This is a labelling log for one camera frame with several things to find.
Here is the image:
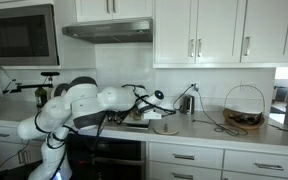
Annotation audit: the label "black microwave oven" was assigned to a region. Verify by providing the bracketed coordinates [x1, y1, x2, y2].
[0, 4, 59, 66]

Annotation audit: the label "green vegetable pieces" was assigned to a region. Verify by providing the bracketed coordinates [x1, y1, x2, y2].
[133, 113, 141, 121]

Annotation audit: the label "wicker basket with handle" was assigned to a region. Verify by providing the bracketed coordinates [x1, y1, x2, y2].
[222, 85, 266, 130]

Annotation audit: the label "white cutting board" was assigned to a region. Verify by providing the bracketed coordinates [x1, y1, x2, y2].
[123, 114, 150, 128]

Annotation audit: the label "round wooden pot lid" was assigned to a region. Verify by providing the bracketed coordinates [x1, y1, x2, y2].
[153, 124, 179, 135]

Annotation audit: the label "dark glass bottle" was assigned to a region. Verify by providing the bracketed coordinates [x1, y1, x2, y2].
[35, 87, 47, 108]

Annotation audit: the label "black gas stovetop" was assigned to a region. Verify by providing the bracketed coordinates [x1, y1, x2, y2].
[98, 111, 152, 129]

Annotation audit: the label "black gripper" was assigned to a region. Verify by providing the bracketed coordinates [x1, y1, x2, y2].
[142, 111, 162, 120]

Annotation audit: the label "steel range hood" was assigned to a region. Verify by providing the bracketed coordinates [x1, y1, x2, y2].
[62, 19, 153, 44]

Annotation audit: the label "steel electric kettle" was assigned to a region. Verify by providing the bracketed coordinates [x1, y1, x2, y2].
[180, 95, 195, 115]

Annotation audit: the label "black oven door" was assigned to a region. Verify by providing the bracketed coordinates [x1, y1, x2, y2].
[66, 135, 146, 180]

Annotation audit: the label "black camera tripod mount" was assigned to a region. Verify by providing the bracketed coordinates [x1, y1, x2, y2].
[3, 71, 61, 94]

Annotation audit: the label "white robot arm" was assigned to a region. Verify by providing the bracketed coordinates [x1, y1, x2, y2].
[17, 76, 164, 180]

